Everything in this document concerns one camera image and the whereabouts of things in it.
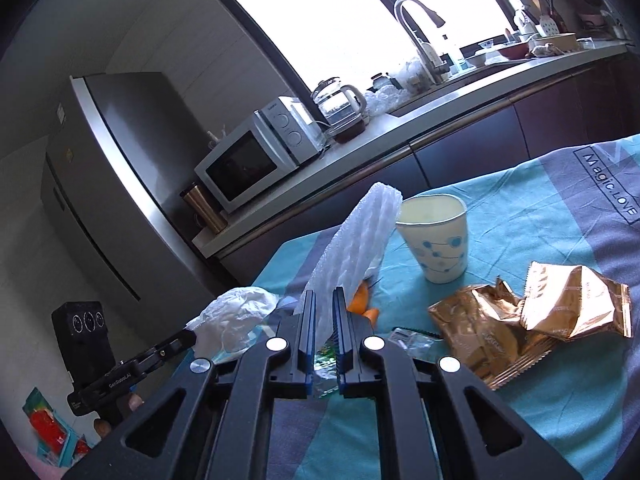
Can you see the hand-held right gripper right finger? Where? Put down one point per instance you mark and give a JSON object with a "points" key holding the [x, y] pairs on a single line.
{"points": [[340, 360]]}

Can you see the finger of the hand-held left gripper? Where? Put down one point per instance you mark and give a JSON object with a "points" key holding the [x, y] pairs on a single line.
{"points": [[167, 347]]}

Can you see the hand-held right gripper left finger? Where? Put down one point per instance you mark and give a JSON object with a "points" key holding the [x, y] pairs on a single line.
{"points": [[312, 360]]}

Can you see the white foam fruit net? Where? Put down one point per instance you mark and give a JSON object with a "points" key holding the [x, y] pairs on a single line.
{"points": [[350, 240]]}

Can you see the dark gold snack wrapper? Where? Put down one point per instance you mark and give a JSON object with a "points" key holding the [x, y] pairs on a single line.
{"points": [[480, 330]]}

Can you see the person's left hand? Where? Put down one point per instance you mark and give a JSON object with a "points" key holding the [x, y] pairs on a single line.
{"points": [[131, 402]]}

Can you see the green foil wrapper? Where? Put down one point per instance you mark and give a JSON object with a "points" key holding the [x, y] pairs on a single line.
{"points": [[326, 365]]}

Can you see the orange peel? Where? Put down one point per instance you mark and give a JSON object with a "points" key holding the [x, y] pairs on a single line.
{"points": [[360, 305]]}

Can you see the crumpled white tissue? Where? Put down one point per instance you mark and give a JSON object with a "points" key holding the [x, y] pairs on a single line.
{"points": [[230, 315]]}

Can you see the small clear plastic wrapper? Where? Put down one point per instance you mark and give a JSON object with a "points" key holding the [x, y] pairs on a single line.
{"points": [[412, 342]]}

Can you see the copper metal tumbler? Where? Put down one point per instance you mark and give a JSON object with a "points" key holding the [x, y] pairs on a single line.
{"points": [[207, 210]]}

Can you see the white dotted paper cup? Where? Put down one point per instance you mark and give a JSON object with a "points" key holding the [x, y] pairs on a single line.
{"points": [[440, 255]]}

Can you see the grey refrigerator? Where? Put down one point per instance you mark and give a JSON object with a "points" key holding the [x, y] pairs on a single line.
{"points": [[125, 160]]}

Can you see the white microwave oven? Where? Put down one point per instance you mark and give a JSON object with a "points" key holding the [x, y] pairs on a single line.
{"points": [[240, 165]]}

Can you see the white kitchen countertop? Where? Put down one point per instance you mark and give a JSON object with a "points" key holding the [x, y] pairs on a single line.
{"points": [[350, 152]]}

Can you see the teal printed tablecloth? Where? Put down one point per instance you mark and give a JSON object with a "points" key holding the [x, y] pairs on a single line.
{"points": [[550, 410]]}

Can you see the pale gold snack wrapper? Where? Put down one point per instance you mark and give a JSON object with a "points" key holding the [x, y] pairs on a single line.
{"points": [[575, 300]]}

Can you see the glass electric kettle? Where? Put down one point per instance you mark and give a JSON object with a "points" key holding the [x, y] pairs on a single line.
{"points": [[340, 110]]}

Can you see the dark kitchen cabinets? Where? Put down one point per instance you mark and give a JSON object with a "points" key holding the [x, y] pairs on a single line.
{"points": [[475, 145]]}

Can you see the clear plastic bag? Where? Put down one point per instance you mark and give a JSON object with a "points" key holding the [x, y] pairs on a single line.
{"points": [[385, 97]]}

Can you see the chrome kitchen faucet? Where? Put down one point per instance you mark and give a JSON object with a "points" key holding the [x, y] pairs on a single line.
{"points": [[434, 67]]}

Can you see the kitchen window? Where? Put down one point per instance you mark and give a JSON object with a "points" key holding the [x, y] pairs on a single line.
{"points": [[325, 25]]}

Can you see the red-brown bowl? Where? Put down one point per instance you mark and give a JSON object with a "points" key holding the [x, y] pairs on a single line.
{"points": [[510, 50]]}

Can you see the hanging kitchen utensils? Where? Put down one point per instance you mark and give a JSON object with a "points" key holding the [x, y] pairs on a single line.
{"points": [[542, 20]]}

